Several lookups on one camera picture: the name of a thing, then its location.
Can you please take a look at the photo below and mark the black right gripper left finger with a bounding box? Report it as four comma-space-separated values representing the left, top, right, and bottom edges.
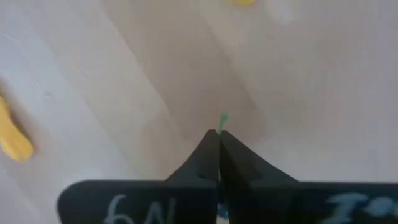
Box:
57, 129, 220, 224

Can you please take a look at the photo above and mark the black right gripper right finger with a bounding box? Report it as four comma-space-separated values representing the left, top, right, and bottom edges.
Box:
219, 130, 398, 224

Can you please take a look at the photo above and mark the red toy strawberry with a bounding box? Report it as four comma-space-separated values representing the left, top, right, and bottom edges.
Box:
217, 111, 230, 135

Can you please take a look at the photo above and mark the yellow toy banana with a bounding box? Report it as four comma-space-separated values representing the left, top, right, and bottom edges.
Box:
0, 95, 35, 162

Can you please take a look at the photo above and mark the yellow toy pepper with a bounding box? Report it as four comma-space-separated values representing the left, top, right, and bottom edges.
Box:
228, 0, 259, 7

